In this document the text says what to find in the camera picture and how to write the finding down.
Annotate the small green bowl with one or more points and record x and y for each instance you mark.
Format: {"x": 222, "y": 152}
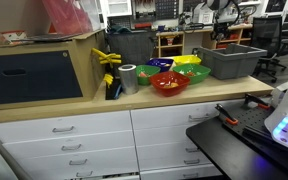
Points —
{"x": 144, "y": 72}

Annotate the red bowl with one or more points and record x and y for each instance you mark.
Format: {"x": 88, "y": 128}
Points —
{"x": 169, "y": 83}

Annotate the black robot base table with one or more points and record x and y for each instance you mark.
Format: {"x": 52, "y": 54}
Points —
{"x": 245, "y": 151}

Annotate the pink plastic storage box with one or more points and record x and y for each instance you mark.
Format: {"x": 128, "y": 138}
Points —
{"x": 73, "y": 16}

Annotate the orange handled black clamp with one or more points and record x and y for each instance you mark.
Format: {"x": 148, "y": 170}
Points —
{"x": 228, "y": 118}

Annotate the yellow bowl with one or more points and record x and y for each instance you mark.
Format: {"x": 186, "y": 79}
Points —
{"x": 186, "y": 59}

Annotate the grey metal cylinder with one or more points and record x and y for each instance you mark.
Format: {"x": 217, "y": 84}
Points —
{"x": 128, "y": 79}

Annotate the wooden shelf unit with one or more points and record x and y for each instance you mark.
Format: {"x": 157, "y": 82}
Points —
{"x": 183, "y": 42}

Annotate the wooden box with dark panel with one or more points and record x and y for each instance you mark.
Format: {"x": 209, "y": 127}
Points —
{"x": 45, "y": 73}

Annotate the dark grey mesh bin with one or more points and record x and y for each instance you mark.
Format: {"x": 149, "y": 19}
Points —
{"x": 135, "y": 48}

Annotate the black office chair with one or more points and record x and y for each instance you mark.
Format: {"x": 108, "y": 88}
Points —
{"x": 266, "y": 35}

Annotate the large green bowl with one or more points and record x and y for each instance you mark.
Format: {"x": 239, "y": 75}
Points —
{"x": 195, "y": 72}

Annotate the grey plastic tub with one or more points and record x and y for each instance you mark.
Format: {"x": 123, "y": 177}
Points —
{"x": 234, "y": 61}

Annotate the purple bowl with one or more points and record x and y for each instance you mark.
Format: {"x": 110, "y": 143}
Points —
{"x": 163, "y": 63}

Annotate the white drawer cabinet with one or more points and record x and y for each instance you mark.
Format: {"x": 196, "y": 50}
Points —
{"x": 143, "y": 144}

